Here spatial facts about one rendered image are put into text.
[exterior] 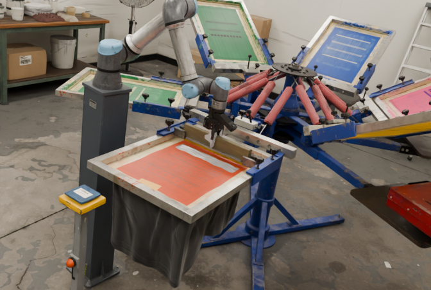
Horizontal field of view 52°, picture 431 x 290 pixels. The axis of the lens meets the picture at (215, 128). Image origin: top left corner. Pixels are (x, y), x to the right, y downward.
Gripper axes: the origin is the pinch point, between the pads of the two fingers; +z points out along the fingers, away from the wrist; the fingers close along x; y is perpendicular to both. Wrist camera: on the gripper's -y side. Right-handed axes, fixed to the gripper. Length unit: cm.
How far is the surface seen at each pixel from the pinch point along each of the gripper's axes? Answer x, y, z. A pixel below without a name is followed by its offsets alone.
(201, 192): 37.3, -18.1, 5.2
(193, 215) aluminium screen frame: 59, -29, 2
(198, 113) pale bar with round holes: -22.1, 27.4, -3.2
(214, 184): 26.8, -18.3, 5.3
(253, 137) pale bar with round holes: -22.0, -10.0, -2.0
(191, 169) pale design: 23.7, -2.8, 5.2
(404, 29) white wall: -413, -1, -40
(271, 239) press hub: -89, -12, 100
